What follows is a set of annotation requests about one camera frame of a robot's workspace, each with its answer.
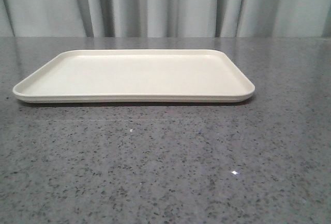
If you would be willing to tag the cream rectangular plastic tray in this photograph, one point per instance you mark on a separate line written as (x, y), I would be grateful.
(136, 75)

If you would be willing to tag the pale grey pleated curtain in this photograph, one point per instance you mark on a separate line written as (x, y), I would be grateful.
(165, 18)

